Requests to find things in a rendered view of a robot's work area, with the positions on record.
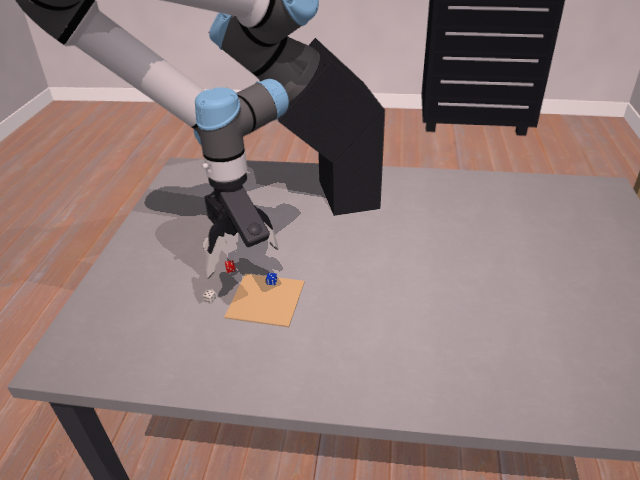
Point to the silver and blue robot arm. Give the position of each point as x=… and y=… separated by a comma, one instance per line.
x=261, y=45

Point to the orange mat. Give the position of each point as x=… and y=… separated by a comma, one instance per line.
x=255, y=301

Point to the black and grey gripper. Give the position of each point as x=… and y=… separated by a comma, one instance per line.
x=224, y=224

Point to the white die with black pips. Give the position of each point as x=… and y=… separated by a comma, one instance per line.
x=209, y=296

